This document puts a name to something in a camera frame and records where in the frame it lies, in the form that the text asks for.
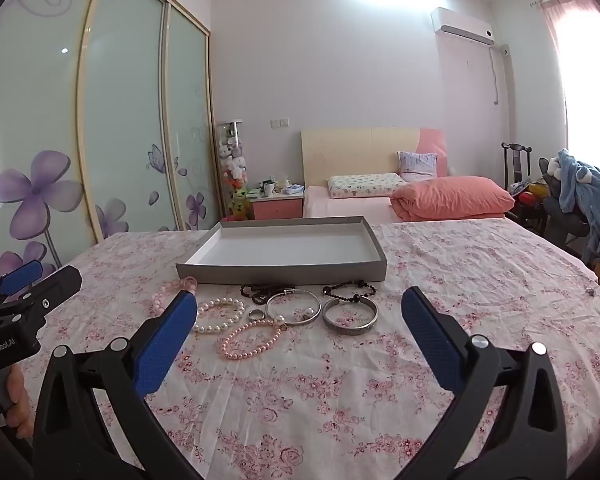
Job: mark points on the dark grey chair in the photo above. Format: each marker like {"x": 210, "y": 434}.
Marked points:
{"x": 570, "y": 220}

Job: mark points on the dark wooden chair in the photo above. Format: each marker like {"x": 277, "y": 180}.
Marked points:
{"x": 517, "y": 160}

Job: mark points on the white wall switch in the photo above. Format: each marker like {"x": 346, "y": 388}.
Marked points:
{"x": 280, "y": 122}

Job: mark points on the thin silver bangle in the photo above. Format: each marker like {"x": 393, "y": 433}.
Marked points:
{"x": 290, "y": 291}

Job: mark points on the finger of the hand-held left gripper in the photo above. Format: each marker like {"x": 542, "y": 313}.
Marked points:
{"x": 20, "y": 276}
{"x": 55, "y": 285}

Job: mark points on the beige and pink headboard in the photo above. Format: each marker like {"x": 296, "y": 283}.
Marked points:
{"x": 350, "y": 155}

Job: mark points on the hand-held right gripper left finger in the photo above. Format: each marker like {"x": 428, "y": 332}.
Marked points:
{"x": 165, "y": 345}

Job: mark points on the blue fleece robe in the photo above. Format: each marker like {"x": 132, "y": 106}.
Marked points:
{"x": 587, "y": 185}

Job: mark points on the flower-print sliding wardrobe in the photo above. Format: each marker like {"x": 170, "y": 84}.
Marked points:
{"x": 125, "y": 110}

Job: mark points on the blue packet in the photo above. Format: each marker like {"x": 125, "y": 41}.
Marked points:
{"x": 292, "y": 189}

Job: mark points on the plush toy display tube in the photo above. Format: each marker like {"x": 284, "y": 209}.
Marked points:
{"x": 232, "y": 170}

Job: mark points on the pink bed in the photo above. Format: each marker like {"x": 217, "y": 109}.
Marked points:
{"x": 340, "y": 205}

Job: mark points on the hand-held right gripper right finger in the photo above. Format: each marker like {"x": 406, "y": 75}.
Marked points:
{"x": 432, "y": 340}

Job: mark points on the wide silver cuff bangle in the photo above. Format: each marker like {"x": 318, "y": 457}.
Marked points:
{"x": 350, "y": 327}

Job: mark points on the grey cardboard tray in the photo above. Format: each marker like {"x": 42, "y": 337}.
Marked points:
{"x": 280, "y": 245}

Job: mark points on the white air conditioner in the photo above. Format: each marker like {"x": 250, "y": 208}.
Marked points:
{"x": 462, "y": 25}

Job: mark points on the person's left hand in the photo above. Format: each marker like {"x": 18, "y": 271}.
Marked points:
{"x": 19, "y": 400}

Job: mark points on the floral pillow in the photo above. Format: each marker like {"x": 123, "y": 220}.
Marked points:
{"x": 362, "y": 185}

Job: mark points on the colourful toys pile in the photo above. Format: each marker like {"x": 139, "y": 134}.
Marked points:
{"x": 530, "y": 195}

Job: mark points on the folded coral quilt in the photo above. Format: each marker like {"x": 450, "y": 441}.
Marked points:
{"x": 450, "y": 197}

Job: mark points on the white mug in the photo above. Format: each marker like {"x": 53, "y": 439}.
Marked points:
{"x": 268, "y": 188}

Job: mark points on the purple pillow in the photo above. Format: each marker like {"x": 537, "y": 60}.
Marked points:
{"x": 416, "y": 166}

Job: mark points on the pink nightstand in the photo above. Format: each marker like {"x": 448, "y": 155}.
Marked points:
{"x": 277, "y": 208}

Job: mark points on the pink curtain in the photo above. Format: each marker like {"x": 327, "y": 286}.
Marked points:
{"x": 570, "y": 35}

